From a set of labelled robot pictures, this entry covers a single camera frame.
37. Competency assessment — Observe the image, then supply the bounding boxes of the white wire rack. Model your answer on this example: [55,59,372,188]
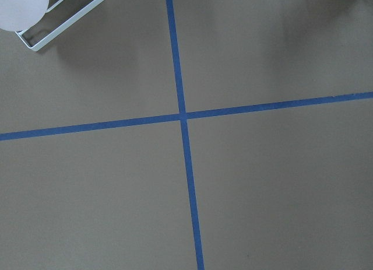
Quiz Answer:
[15,0,105,52]

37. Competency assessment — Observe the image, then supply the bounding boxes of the white round cup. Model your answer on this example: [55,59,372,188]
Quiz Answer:
[1,0,50,31]

